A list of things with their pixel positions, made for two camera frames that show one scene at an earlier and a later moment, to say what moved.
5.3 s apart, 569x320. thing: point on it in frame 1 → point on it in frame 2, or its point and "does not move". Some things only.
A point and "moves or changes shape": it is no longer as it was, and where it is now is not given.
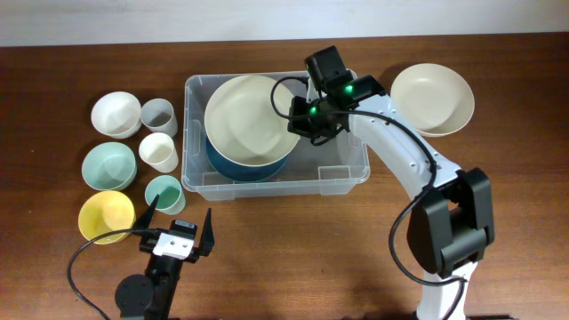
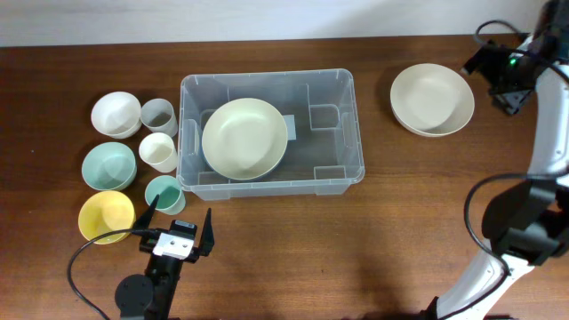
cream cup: x=158 y=149 does not move
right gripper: x=302 y=127 → x=485 y=60
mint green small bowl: x=109 y=166 does not move
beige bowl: x=433 y=99 does not move
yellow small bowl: x=107 y=212 does not move
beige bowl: x=246 y=121 moves or changes shape
